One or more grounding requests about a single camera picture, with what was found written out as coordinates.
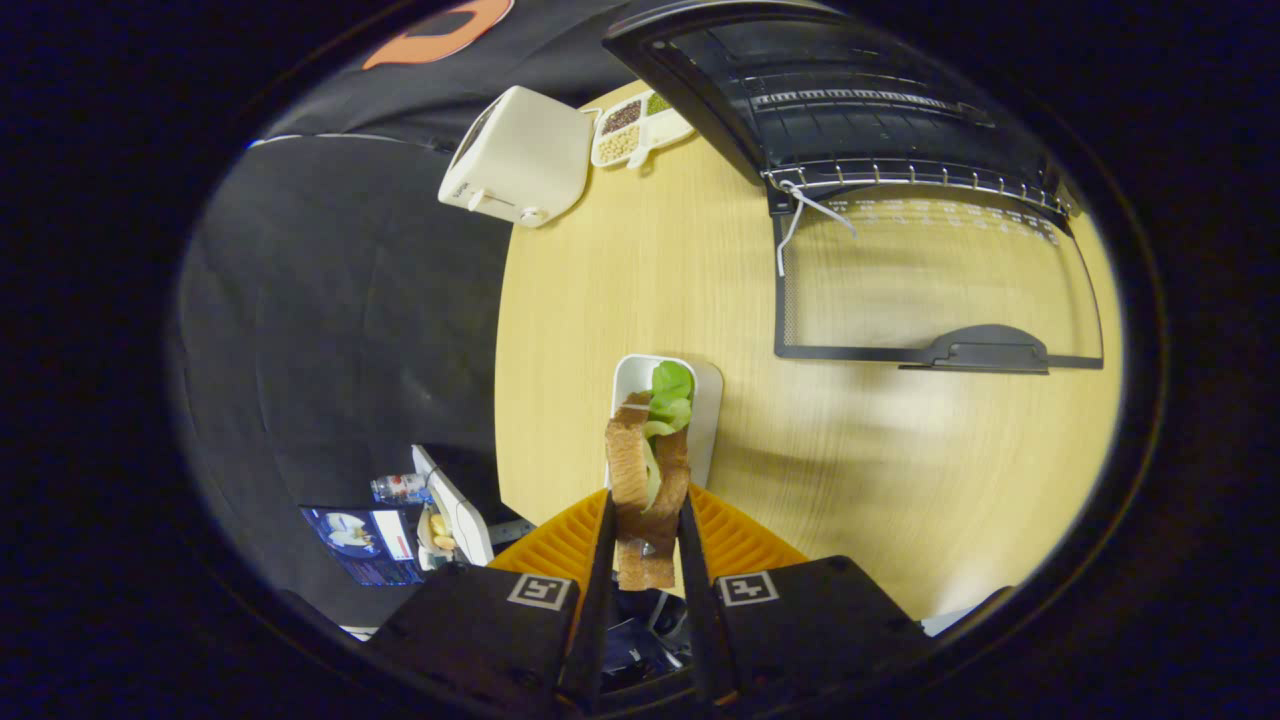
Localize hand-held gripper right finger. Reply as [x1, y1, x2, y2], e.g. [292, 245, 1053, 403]
[677, 485, 931, 706]

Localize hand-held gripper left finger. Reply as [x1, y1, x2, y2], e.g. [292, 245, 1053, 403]
[365, 485, 618, 716]

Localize toast sandwich with lettuce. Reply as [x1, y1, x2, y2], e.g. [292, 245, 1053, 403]
[604, 360, 696, 591]

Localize black toaster oven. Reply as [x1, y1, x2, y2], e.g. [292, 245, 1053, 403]
[603, 0, 1106, 376]

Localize white pop-up toaster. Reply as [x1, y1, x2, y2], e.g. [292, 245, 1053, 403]
[438, 85, 596, 229]

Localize white plastic object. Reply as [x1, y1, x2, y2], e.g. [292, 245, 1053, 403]
[412, 445, 494, 571]

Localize white rectangular plate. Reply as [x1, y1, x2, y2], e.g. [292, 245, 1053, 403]
[607, 353, 724, 491]

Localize clear bottle red label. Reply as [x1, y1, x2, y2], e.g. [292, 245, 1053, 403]
[370, 473, 433, 504]

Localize blue printed booklet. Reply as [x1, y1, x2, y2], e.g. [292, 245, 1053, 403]
[300, 505, 426, 588]

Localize white compartment tray with beans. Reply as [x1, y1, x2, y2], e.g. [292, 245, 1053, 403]
[590, 88, 698, 171]

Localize white string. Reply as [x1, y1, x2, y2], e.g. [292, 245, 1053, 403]
[777, 180, 859, 278]

